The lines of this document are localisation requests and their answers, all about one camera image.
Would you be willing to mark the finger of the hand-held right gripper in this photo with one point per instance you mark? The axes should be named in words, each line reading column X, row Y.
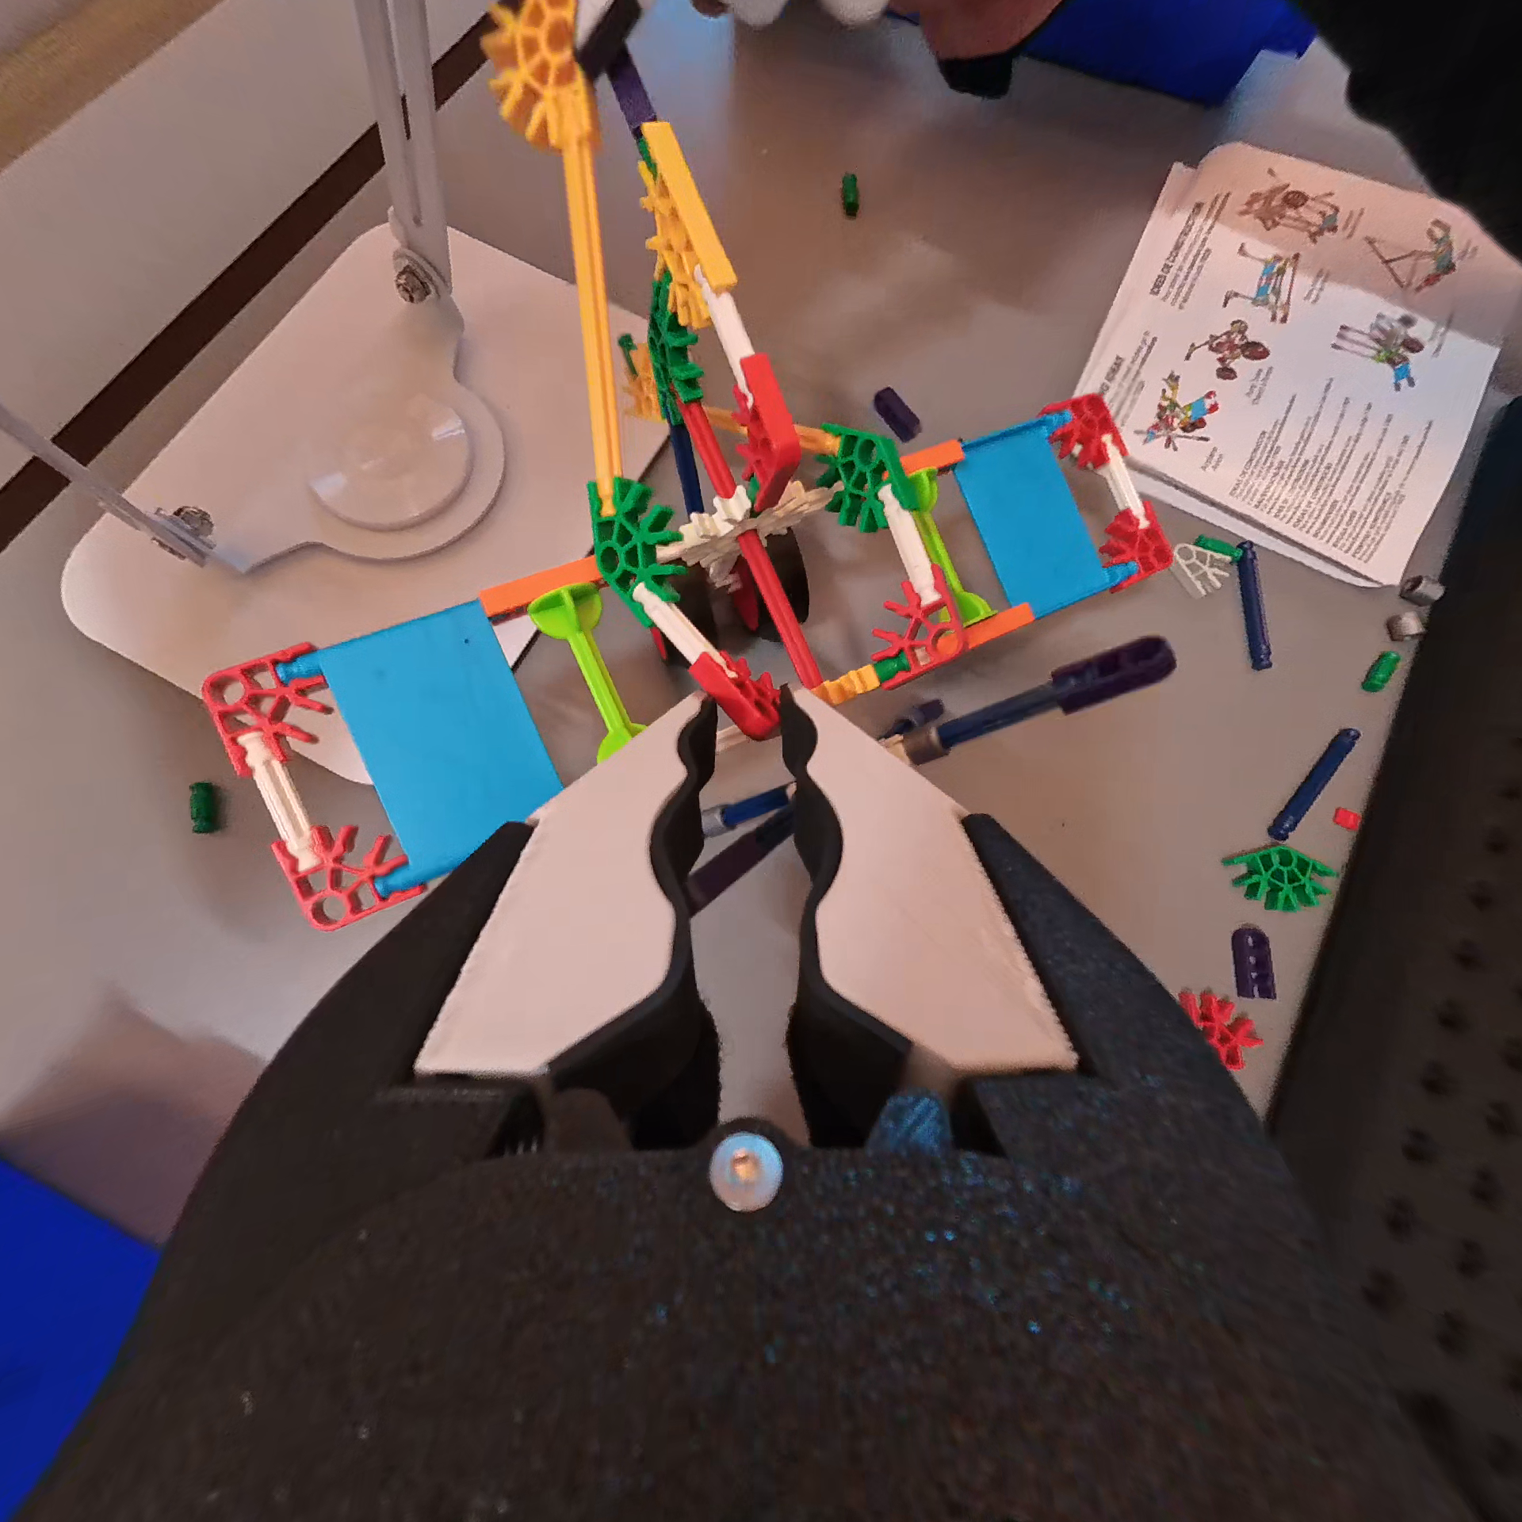
column 609, row 30

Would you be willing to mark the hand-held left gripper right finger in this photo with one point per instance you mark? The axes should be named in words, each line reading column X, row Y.
column 939, row 939

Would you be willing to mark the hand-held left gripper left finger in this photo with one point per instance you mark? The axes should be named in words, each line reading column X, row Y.
column 559, row 939

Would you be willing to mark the colourful construction toy model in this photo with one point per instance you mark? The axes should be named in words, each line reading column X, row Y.
column 441, row 725

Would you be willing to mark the yellow rod with connector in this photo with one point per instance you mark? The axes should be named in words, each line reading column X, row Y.
column 649, row 387
column 591, row 298

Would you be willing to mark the person's right forearm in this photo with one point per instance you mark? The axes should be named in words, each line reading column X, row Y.
column 1426, row 95

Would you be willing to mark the person's right hand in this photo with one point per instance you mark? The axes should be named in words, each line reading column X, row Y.
column 986, row 24

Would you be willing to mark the red connector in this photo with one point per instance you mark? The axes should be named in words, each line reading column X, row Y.
column 1220, row 1026

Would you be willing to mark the purple clip connector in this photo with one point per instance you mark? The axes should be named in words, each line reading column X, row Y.
column 1254, row 961

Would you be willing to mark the green fan connector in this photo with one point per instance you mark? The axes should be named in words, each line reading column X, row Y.
column 1281, row 878

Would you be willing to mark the blue plastic bin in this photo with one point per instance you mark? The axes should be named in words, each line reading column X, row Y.
column 1166, row 53

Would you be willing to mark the dark blue rod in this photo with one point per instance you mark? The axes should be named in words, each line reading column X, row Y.
column 1252, row 606
column 1312, row 785

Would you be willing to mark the purple block piece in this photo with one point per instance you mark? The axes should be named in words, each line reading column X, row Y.
column 897, row 414

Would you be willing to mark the grey connector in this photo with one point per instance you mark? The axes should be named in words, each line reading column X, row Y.
column 1202, row 568

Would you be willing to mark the grey spacer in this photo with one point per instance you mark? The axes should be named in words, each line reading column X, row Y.
column 1406, row 624
column 1421, row 588

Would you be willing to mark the white instruction booklet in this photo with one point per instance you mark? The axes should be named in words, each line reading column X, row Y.
column 1309, row 452

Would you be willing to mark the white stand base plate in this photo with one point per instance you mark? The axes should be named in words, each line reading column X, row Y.
column 238, row 499

